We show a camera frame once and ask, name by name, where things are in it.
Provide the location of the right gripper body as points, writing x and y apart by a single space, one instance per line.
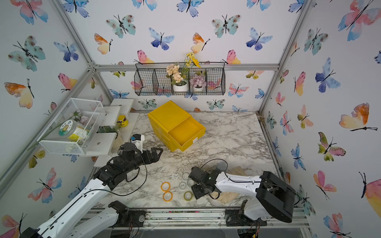
198 190

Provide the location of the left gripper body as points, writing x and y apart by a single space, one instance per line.
139 159

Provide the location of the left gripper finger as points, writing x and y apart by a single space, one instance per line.
152 160
156 152

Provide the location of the yellow-green tape roll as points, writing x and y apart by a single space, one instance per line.
188 196

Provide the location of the yellow top drawer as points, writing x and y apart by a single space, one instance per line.
186 134

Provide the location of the yellow drawer cabinet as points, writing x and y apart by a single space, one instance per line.
166 118

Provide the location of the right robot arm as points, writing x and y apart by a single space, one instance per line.
270 195

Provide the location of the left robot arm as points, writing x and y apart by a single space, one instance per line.
65 224

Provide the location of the clear tape roll right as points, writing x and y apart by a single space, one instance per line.
190 183

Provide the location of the clear tape roll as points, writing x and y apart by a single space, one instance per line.
182 186
190 183
185 176

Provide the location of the clear tape roll top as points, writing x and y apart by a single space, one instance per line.
185 176

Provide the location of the clear tape roll left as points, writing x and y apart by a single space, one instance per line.
182 186

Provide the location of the orange tape roll upper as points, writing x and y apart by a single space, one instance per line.
166 186

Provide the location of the orange tape roll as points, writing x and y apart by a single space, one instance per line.
167 196
166 186

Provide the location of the orange tape roll lower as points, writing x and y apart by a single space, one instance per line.
167 196

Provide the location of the cream work glove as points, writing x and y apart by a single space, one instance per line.
226 198

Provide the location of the white stepped shelf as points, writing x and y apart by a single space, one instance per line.
104 146

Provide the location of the yellow toy figure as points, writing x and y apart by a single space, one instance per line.
122 121

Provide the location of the round jar colourful lid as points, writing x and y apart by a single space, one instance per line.
73 131

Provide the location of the clear mesh box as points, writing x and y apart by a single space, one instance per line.
85 112

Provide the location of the white pot peach flowers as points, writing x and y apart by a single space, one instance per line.
179 80

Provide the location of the white pot purple flowers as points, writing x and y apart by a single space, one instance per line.
198 83

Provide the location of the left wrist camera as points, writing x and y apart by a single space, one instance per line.
137 140

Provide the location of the aluminium front rail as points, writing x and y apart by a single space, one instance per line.
209 218

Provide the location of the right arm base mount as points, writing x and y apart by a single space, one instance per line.
236 218

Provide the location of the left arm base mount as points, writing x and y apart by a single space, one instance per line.
128 217

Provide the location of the black wire wall basket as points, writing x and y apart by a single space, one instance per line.
151 79

